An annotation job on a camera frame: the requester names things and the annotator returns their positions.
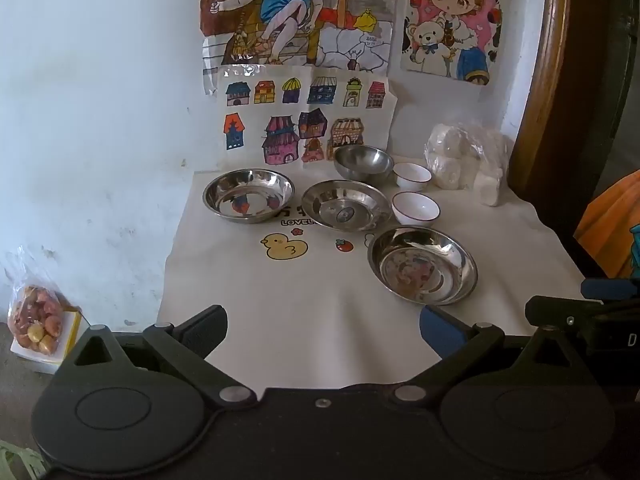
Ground stainless steel plate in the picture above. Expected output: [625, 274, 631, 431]
[300, 179, 393, 232]
[202, 169, 296, 224]
[366, 226, 479, 307]

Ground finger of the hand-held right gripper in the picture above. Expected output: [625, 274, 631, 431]
[525, 295, 608, 335]
[580, 276, 640, 304]

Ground clear plastic bag white rolls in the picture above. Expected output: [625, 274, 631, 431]
[424, 122, 516, 192]

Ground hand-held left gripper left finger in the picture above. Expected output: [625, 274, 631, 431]
[57, 304, 258, 408]

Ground stainless steel bowl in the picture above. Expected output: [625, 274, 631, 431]
[333, 145, 396, 183]

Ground clear bag of fruit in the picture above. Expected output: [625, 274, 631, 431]
[6, 245, 68, 361]

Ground coloured houses drawing sheet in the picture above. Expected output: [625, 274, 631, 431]
[215, 64, 398, 167]

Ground wall poster with teddy bear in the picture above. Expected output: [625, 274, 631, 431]
[400, 0, 511, 86]

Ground white wrapped bundle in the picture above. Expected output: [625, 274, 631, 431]
[472, 167, 505, 207]

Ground brown wooden furniture frame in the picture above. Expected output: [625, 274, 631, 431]
[507, 0, 640, 281]

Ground green plastic object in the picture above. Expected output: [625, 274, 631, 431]
[0, 440, 47, 480]

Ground white red-rimmed bowl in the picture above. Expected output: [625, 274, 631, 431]
[391, 191, 441, 226]
[392, 161, 433, 193]

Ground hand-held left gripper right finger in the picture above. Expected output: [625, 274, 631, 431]
[387, 304, 586, 408]

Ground white and yellow box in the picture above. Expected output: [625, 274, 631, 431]
[11, 305, 88, 376]

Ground white printed tablecloth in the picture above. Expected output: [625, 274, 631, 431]
[156, 160, 601, 396]

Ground wall poster with fan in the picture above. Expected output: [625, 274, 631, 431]
[199, 0, 401, 97]

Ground orange cloth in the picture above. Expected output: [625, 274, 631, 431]
[574, 170, 640, 281]

